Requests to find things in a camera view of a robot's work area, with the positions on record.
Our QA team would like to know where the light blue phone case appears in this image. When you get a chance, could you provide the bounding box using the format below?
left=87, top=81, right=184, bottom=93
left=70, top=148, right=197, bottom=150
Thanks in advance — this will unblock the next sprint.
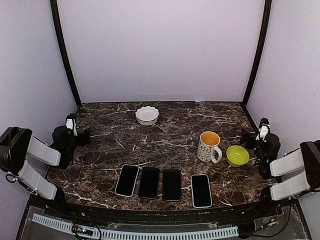
left=114, top=163, right=140, bottom=198

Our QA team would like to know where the small dark phone case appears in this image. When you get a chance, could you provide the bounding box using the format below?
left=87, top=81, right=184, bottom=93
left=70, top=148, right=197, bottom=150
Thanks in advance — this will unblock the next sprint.
left=115, top=164, right=139, bottom=198

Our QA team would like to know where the light blue smartphone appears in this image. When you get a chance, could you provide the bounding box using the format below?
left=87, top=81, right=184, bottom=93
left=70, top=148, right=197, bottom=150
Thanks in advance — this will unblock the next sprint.
left=190, top=174, right=213, bottom=208

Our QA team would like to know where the purple smartphone dark screen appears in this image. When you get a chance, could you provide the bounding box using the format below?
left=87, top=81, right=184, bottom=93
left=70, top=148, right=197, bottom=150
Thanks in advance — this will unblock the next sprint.
left=162, top=169, right=182, bottom=202

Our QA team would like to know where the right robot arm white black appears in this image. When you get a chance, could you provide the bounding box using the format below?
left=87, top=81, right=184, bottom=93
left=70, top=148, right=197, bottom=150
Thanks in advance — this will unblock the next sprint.
left=240, top=125, right=320, bottom=217

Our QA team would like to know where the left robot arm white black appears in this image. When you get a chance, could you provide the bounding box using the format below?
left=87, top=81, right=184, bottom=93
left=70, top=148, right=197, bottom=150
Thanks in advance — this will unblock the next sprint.
left=0, top=125, right=91, bottom=218

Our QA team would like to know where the lime green bowl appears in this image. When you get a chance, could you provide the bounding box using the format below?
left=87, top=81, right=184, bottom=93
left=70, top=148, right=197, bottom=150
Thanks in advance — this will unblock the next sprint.
left=226, top=145, right=250, bottom=168

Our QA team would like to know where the white patterned mug yellow inside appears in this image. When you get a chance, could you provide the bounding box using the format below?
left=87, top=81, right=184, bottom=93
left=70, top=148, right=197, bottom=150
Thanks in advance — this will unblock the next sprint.
left=196, top=131, right=223, bottom=164

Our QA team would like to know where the white fluted ceramic bowl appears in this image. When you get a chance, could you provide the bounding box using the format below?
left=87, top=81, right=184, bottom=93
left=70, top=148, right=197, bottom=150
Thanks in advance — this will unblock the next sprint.
left=135, top=105, right=160, bottom=126

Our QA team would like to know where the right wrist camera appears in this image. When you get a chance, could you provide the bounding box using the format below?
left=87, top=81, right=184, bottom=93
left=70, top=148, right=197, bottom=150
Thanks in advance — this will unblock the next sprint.
left=255, top=117, right=270, bottom=141

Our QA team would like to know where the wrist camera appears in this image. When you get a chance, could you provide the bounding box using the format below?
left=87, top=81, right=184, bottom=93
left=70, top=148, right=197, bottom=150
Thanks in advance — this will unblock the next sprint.
left=255, top=117, right=270, bottom=141
left=65, top=113, right=78, bottom=136

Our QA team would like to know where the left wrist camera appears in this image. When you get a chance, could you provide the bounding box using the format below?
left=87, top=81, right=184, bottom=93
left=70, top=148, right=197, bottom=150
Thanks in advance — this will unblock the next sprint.
left=65, top=113, right=78, bottom=136

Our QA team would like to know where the black front rail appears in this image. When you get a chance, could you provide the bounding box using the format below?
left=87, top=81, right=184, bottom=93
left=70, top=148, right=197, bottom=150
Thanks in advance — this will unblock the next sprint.
left=62, top=202, right=262, bottom=225

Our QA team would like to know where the white slotted cable duct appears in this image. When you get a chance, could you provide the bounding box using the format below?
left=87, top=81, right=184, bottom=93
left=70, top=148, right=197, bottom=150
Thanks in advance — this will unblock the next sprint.
left=31, top=213, right=239, bottom=240

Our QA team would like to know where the left black frame post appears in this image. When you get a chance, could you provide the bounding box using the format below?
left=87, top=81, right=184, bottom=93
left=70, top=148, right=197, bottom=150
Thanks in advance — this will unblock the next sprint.
left=50, top=0, right=82, bottom=108

